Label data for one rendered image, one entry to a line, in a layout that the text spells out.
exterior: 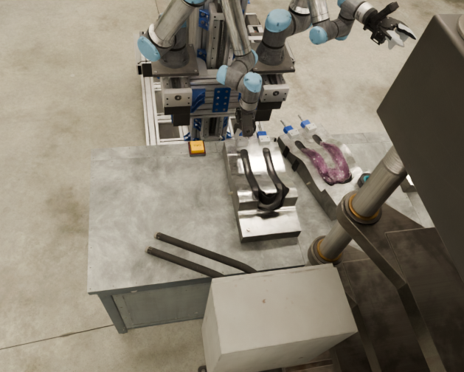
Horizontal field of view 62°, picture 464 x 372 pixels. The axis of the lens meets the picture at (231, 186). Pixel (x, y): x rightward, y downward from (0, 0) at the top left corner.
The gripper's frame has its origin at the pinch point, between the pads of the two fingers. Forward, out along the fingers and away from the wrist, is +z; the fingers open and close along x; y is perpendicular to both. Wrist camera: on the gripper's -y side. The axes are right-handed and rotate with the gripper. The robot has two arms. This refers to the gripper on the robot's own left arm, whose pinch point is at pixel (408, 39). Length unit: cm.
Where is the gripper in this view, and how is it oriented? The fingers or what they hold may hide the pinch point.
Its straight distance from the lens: 172.4
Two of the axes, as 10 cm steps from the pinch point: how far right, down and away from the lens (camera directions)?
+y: -0.1, 4.8, 8.8
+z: 5.9, 7.1, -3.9
